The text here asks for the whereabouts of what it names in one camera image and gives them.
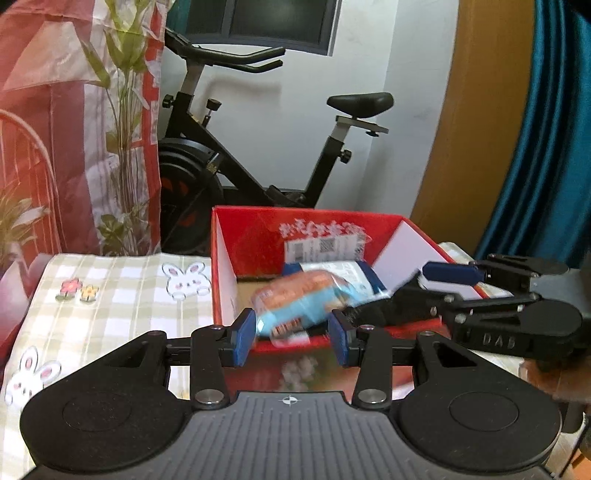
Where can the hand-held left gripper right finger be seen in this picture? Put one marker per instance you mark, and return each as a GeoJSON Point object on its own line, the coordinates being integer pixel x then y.
{"type": "Point", "coordinates": [337, 342]}

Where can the red cardboard box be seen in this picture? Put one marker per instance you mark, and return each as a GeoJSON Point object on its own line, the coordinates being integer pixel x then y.
{"type": "Point", "coordinates": [258, 230]}

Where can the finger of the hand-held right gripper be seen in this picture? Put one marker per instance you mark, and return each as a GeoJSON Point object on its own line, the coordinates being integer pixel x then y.
{"type": "Point", "coordinates": [406, 307]}
{"type": "Point", "coordinates": [448, 272]}

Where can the checked rabbit print blanket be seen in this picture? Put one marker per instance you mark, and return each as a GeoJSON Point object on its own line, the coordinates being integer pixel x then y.
{"type": "Point", "coordinates": [115, 295]}

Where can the black exercise bike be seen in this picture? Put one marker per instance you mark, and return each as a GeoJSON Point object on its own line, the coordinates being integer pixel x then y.
{"type": "Point", "coordinates": [184, 184]}

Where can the dark window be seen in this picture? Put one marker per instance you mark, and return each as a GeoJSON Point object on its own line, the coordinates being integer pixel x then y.
{"type": "Point", "coordinates": [277, 23]}

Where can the red printed backdrop cloth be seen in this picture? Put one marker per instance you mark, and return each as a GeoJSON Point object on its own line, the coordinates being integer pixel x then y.
{"type": "Point", "coordinates": [55, 115]}

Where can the wooden door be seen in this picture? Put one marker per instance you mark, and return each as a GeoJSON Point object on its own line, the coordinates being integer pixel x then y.
{"type": "Point", "coordinates": [471, 138]}

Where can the blue white packet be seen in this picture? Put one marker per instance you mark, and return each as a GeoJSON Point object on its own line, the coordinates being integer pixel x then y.
{"type": "Point", "coordinates": [362, 277]}

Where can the teal curtain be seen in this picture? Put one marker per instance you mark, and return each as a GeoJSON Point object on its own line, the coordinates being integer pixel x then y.
{"type": "Point", "coordinates": [554, 138]}

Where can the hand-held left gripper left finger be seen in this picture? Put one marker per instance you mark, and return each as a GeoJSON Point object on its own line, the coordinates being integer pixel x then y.
{"type": "Point", "coordinates": [244, 338]}

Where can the orange blue bread packet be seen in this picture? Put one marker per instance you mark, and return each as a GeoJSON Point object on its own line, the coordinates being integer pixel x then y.
{"type": "Point", "coordinates": [300, 300]}

